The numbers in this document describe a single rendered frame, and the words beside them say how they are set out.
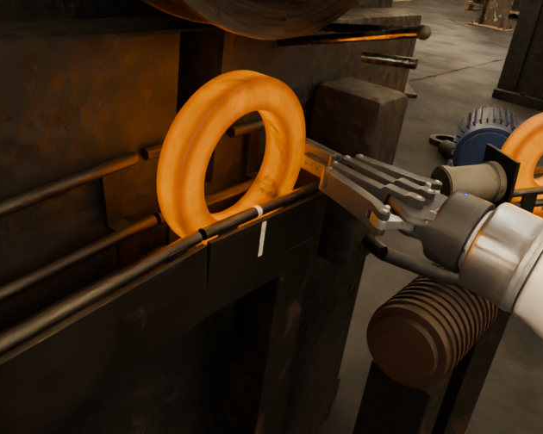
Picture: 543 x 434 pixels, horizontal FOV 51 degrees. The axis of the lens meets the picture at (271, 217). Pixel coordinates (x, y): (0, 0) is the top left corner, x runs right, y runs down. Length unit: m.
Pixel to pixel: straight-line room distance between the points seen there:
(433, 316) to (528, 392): 0.87
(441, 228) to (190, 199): 0.23
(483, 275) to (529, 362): 1.23
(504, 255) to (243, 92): 0.27
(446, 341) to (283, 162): 0.35
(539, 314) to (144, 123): 0.39
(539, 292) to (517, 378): 1.16
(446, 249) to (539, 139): 0.38
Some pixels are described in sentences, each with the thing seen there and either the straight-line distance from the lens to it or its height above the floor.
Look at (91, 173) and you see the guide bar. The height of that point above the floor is 0.76.
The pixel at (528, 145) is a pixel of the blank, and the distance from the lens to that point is 0.89.
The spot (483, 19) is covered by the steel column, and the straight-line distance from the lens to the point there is 9.48.
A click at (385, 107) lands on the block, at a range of 0.71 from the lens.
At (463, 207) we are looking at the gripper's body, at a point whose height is 0.76.
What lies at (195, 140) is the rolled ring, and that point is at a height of 0.79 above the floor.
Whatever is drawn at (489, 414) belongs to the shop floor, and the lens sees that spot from 1.53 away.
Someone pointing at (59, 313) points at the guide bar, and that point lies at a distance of 0.45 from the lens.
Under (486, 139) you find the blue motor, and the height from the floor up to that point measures 0.28.
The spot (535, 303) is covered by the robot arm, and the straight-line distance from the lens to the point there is 0.53.
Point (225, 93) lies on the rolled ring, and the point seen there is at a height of 0.83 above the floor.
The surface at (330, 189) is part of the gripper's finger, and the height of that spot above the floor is 0.73.
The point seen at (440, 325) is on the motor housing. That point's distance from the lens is 0.81.
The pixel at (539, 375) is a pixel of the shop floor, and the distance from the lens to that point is 1.73.
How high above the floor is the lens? 0.97
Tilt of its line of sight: 27 degrees down
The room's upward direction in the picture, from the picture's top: 8 degrees clockwise
